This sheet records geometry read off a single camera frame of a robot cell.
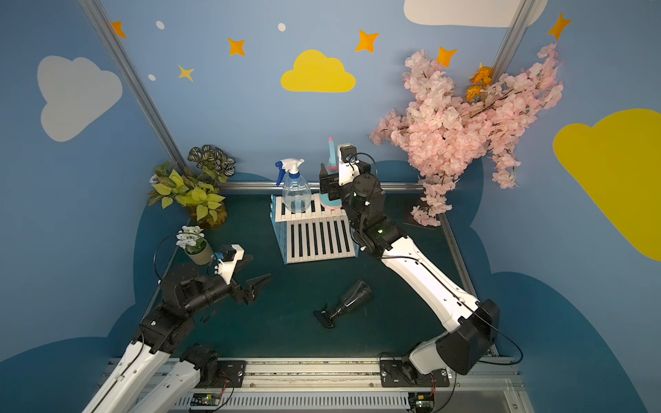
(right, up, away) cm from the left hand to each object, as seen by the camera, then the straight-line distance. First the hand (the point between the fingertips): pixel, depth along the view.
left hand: (259, 262), depth 69 cm
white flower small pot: (-31, +5, +21) cm, 38 cm away
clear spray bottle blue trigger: (+10, +20, +4) cm, 22 cm away
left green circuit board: (-16, -39, +2) cm, 43 cm away
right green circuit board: (+46, -40, +2) cm, 61 cm away
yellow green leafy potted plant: (-34, +25, +32) cm, 53 cm away
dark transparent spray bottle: (+28, -15, +19) cm, 37 cm away
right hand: (+23, +27, -3) cm, 36 cm away
